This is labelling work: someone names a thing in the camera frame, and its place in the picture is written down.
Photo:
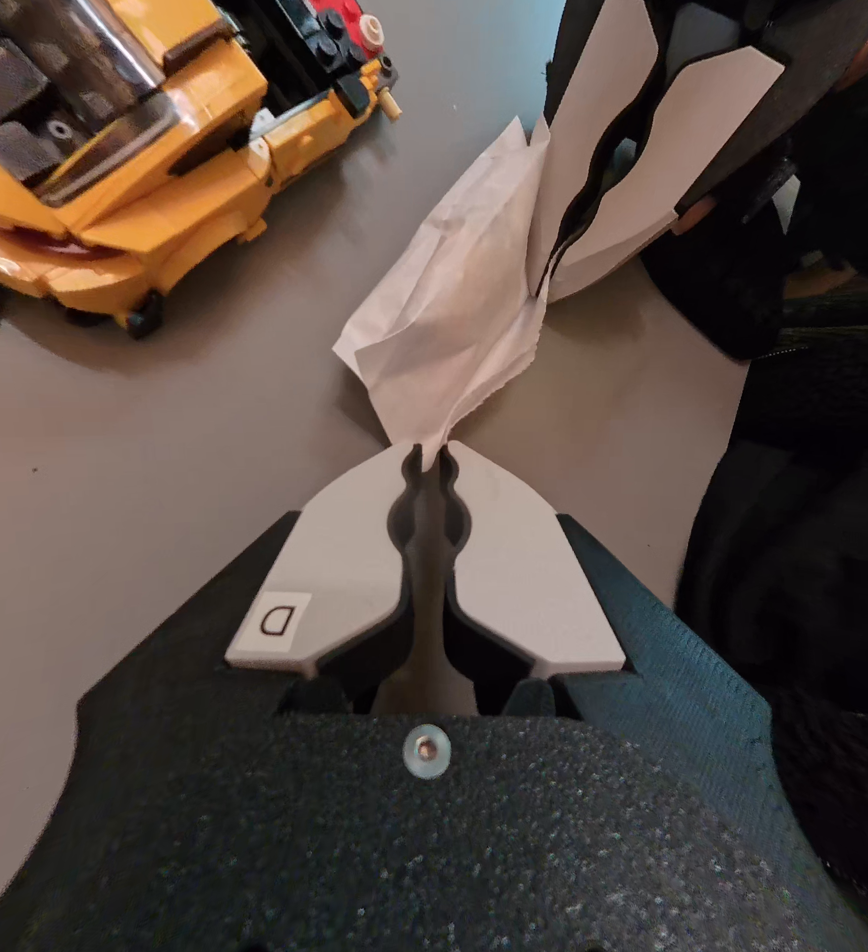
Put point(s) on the yellow lego car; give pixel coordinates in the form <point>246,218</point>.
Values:
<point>106,208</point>

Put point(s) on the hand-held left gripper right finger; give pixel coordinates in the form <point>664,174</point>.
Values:
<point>530,573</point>

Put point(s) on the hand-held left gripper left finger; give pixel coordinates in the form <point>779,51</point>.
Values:
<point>329,565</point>

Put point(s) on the person's right hand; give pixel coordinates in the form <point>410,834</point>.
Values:
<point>695,216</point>

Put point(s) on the small white printed paper bag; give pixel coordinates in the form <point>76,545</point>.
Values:
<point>448,297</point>

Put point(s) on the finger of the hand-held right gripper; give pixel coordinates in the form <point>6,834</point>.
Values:
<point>597,89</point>
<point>701,126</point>

